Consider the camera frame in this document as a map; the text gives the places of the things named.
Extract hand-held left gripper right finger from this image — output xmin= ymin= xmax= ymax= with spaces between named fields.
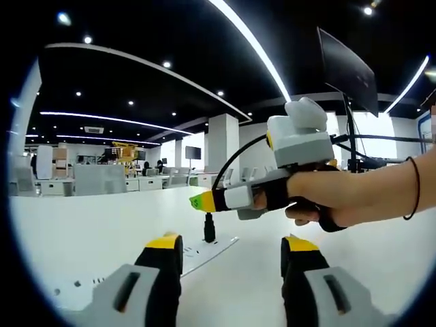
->
xmin=281 ymin=234 xmax=386 ymax=327

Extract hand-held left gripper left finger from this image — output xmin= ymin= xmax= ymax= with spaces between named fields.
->
xmin=78 ymin=232 xmax=185 ymax=327

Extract black USB plug data cable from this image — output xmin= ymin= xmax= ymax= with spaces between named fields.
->
xmin=203 ymin=134 xmax=273 ymax=244

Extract white desk USB port panel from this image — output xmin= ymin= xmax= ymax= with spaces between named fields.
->
xmin=50 ymin=234 xmax=240 ymax=302

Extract white desk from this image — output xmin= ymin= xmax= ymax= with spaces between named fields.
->
xmin=8 ymin=185 xmax=436 ymax=327

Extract grey desk partition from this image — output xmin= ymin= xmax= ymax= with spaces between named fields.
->
xmin=72 ymin=164 xmax=127 ymax=196

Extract person's right hand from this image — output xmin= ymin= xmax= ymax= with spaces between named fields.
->
xmin=251 ymin=168 xmax=349 ymax=234

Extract black screen on stand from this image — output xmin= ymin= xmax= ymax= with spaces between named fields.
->
xmin=185 ymin=146 xmax=202 ymax=168

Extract large black hanging monitor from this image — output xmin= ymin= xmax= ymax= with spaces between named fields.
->
xmin=317 ymin=27 xmax=379 ymax=117

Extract yellow machine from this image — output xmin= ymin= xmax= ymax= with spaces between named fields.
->
xmin=111 ymin=140 xmax=140 ymax=175

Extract long curved ceiling light strip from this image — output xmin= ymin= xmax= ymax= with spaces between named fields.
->
xmin=207 ymin=0 xmax=293 ymax=103

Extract black wrist band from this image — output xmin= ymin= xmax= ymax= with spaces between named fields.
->
xmin=403 ymin=155 xmax=420 ymax=221

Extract white cabinet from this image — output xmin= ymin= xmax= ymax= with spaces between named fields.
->
xmin=36 ymin=145 xmax=54 ymax=181

